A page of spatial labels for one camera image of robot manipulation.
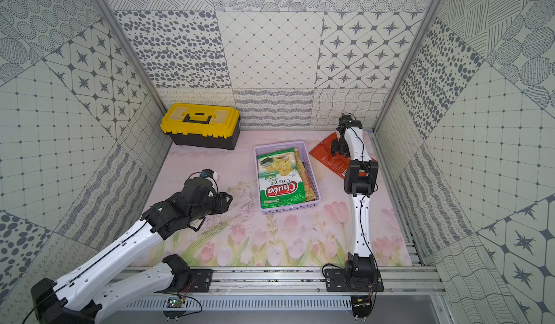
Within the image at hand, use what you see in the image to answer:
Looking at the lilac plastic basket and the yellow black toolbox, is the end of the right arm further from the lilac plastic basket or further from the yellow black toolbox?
the yellow black toolbox

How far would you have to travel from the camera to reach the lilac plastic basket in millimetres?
865

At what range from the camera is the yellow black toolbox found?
3.38 ft

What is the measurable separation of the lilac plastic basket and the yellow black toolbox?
178mm
